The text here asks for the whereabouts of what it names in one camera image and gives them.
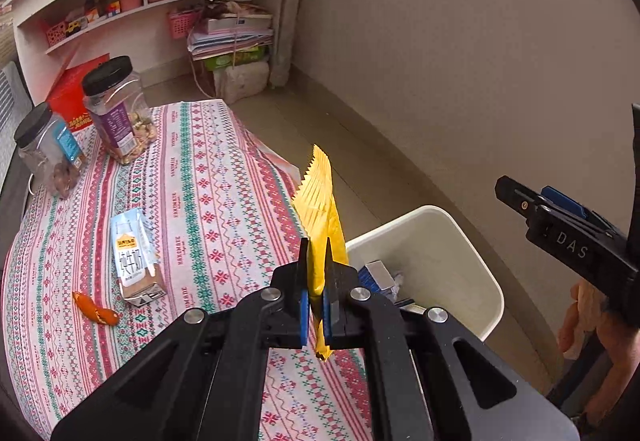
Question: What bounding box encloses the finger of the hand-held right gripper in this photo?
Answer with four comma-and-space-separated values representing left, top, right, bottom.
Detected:
494, 175, 547, 220
541, 185, 587, 220

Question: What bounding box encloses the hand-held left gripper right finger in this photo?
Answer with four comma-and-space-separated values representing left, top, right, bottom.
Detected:
322, 237, 581, 441

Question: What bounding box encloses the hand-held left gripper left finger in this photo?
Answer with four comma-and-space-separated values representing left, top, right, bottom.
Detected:
50, 237, 311, 441

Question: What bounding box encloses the blue toothpaste box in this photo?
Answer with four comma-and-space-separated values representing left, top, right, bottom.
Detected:
357, 260, 398, 304

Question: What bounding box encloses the white trash bin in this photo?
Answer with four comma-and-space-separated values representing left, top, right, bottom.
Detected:
345, 205, 504, 342

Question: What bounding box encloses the yellow snack packet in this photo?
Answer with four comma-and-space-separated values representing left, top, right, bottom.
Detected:
291, 144, 349, 362

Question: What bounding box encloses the person's right forearm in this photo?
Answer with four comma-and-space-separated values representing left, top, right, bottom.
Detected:
582, 311, 640, 427

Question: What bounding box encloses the person's right hand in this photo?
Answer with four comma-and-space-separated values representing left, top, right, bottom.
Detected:
557, 281, 608, 362

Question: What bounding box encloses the patterned tablecloth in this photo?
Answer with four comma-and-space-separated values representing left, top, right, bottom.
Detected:
0, 98, 373, 441

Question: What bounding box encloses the milk carton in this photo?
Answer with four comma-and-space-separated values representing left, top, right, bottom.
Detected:
110, 208, 167, 307

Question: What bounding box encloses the orange peel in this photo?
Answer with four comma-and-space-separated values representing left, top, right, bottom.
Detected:
72, 291, 120, 326

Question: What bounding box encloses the white bag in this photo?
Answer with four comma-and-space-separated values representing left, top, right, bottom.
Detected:
214, 61, 271, 104

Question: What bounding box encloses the green packet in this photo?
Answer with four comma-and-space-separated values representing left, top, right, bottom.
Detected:
202, 46, 268, 72

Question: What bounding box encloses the purple label nut jar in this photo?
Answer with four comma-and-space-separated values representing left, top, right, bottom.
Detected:
81, 56, 158, 166

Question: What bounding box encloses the stack of papers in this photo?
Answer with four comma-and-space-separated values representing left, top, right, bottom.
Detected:
187, 0, 275, 62

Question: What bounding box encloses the blue label nut jar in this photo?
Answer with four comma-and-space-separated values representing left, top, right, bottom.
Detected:
13, 102, 86, 200

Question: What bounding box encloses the large pink basket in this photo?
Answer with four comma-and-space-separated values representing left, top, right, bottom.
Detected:
167, 11, 197, 39

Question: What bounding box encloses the grey sofa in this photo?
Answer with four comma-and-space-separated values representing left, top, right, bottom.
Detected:
0, 61, 32, 222

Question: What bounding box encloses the red box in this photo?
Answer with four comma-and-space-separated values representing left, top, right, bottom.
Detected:
46, 52, 111, 134

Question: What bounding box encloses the grey striped quilted blanket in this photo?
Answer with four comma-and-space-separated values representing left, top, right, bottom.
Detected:
0, 62, 30, 142

